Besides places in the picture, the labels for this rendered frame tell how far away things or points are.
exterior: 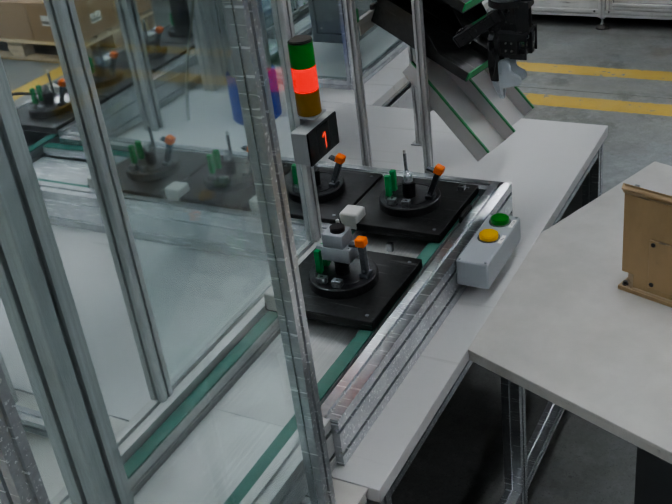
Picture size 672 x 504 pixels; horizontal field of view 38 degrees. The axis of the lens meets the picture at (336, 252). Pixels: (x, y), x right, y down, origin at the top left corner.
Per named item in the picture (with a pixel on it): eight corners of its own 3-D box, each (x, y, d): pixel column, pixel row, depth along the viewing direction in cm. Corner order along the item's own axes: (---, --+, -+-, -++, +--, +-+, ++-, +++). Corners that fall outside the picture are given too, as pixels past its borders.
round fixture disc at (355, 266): (389, 267, 200) (389, 259, 199) (359, 304, 189) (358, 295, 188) (329, 257, 206) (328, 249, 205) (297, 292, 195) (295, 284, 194)
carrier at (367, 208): (479, 192, 227) (476, 143, 221) (440, 243, 209) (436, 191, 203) (384, 181, 238) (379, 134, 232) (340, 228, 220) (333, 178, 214)
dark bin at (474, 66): (494, 63, 232) (505, 37, 227) (466, 82, 224) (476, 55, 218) (401, 4, 241) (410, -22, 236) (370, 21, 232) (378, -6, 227)
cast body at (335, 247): (360, 253, 195) (356, 222, 191) (350, 264, 192) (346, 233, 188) (323, 247, 199) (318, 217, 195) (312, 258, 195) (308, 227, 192)
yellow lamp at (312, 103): (326, 108, 200) (323, 86, 198) (314, 118, 196) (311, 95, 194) (304, 106, 202) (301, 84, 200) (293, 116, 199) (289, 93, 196)
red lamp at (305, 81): (323, 85, 198) (320, 62, 195) (311, 94, 194) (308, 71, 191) (301, 83, 200) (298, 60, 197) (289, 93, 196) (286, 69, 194)
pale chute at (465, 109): (504, 140, 241) (516, 130, 238) (477, 162, 233) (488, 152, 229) (431, 54, 243) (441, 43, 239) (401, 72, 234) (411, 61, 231)
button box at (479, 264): (521, 240, 216) (520, 215, 213) (488, 290, 201) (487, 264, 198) (490, 236, 220) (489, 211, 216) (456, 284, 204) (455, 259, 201)
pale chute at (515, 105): (523, 116, 252) (534, 107, 249) (498, 136, 244) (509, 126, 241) (453, 34, 254) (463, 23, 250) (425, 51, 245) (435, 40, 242)
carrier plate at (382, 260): (422, 267, 202) (422, 258, 201) (373, 331, 184) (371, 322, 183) (320, 250, 213) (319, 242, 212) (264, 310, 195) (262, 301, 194)
